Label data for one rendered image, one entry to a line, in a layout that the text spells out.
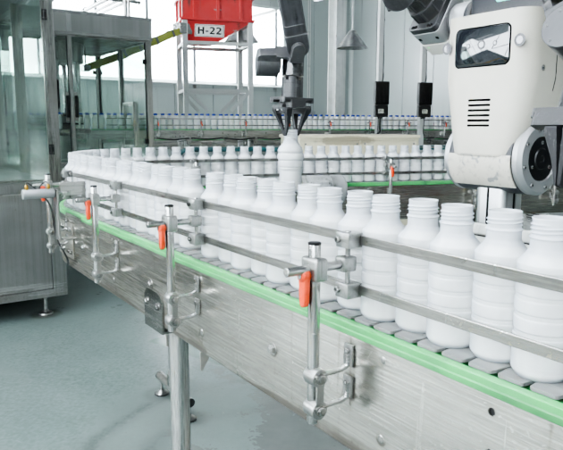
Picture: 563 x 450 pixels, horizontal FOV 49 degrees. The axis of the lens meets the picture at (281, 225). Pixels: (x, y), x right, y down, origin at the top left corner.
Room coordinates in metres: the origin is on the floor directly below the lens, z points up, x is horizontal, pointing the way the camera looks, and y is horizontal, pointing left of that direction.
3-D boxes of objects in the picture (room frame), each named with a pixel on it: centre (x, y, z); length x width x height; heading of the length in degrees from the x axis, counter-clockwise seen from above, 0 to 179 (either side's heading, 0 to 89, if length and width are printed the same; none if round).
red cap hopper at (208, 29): (8.09, 0.86, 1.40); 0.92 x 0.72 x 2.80; 106
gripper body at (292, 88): (1.68, -0.03, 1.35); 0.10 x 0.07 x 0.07; 126
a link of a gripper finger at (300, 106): (1.68, -0.03, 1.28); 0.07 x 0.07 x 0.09; 36
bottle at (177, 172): (1.36, 0.22, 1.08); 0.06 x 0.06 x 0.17
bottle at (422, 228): (0.77, -0.18, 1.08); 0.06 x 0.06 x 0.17
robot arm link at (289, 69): (1.68, -0.02, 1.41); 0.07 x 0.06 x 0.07; 99
